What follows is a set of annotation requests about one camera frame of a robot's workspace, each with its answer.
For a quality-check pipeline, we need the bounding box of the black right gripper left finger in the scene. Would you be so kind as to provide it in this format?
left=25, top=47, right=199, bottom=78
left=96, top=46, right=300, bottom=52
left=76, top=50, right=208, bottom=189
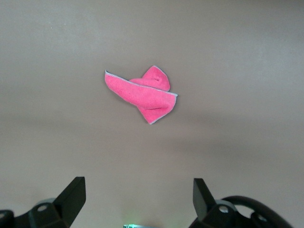
left=16, top=176, right=86, bottom=228

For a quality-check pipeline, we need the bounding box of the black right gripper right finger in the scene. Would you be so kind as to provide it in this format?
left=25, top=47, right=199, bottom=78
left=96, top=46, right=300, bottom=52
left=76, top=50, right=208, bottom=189
left=188, top=178, right=257, bottom=228

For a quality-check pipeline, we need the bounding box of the pink microfibre towel grey edge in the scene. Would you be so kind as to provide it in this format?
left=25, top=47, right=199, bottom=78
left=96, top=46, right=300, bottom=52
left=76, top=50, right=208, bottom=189
left=104, top=65, right=180, bottom=125

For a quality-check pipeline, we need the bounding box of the brown table cover mat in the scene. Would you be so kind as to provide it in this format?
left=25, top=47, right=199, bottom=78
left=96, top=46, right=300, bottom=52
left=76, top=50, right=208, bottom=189
left=0, top=0, right=304, bottom=228

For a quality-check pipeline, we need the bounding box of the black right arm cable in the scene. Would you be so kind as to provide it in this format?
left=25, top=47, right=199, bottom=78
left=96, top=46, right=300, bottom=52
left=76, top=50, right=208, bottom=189
left=223, top=195, right=293, bottom=228

